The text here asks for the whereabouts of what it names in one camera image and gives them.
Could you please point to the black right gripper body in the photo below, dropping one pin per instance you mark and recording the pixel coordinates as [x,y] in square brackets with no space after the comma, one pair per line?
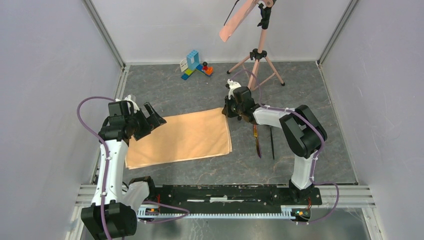
[232,109]

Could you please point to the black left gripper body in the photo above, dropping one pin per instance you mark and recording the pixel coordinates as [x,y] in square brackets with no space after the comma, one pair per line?
[140,125]

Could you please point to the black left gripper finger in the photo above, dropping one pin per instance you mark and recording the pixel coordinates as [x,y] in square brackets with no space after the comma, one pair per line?
[149,109]
[156,121]

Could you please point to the peach cloth napkin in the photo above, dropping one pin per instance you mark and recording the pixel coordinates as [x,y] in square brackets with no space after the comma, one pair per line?
[183,137]

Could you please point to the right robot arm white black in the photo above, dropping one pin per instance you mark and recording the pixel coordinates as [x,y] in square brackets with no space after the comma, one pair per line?
[303,132]

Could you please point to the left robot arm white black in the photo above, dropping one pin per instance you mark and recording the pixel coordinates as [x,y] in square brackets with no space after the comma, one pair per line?
[112,212]

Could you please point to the iridescent rainbow knife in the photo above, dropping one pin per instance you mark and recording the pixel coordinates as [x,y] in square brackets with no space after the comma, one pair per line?
[257,143]

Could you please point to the black utensil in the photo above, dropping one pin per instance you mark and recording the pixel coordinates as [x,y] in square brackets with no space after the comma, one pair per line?
[272,143]

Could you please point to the pink tripod stand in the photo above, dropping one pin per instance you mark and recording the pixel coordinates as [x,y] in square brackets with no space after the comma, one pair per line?
[257,54]

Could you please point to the colourful toy brick structure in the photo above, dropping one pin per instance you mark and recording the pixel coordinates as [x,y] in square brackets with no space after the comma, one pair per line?
[192,63]

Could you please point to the pink panel on tripod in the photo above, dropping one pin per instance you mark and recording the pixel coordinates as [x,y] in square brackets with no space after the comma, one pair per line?
[236,19]

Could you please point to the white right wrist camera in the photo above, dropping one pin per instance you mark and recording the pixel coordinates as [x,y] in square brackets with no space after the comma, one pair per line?
[231,86]

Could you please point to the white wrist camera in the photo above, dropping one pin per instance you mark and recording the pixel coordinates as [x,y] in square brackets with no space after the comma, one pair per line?
[231,86]
[132,105]

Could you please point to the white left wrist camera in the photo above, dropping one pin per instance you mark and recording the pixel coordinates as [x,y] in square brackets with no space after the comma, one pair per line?
[132,105]

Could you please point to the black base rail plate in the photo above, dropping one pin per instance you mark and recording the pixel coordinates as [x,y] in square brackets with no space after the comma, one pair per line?
[230,198]

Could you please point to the aluminium frame rail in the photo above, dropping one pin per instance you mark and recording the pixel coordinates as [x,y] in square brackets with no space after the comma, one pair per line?
[346,197]

